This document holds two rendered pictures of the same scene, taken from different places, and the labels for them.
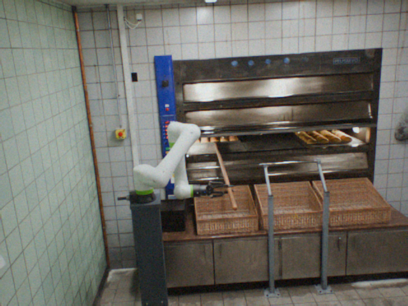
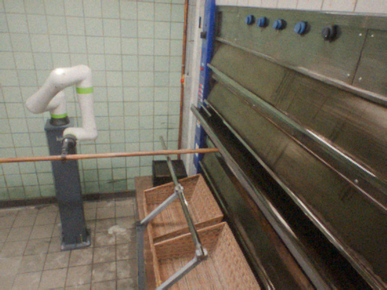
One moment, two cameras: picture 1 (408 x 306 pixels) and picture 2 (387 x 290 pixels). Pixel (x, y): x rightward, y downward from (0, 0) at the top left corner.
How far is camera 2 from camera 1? 3.57 m
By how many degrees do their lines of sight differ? 72
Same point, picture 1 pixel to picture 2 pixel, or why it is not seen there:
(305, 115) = (293, 174)
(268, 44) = not seen: outside the picture
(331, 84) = (363, 133)
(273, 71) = (282, 50)
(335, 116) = (336, 226)
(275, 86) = (275, 82)
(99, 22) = not seen: outside the picture
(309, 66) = (335, 56)
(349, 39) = not seen: outside the picture
